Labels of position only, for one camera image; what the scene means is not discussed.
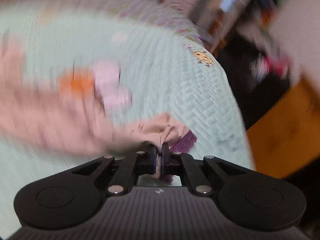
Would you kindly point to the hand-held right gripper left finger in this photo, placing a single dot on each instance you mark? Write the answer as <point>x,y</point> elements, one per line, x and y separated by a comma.
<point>153,160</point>

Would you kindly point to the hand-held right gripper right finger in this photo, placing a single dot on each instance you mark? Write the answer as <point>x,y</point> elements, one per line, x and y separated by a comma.
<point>165,160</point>

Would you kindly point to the pink printed pajama top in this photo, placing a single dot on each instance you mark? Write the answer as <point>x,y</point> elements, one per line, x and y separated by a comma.
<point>100,130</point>

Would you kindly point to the green quilted bee bedspread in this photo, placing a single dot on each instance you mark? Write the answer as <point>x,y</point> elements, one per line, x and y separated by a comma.
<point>175,80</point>

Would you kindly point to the black chair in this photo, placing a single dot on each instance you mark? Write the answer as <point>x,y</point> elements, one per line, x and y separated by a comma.
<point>240,85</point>

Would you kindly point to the yellow wooden desk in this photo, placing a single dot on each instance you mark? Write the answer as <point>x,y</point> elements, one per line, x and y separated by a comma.
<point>282,130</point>

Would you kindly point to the clear plastic packet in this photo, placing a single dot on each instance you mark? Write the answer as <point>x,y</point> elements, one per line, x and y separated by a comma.
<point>272,65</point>

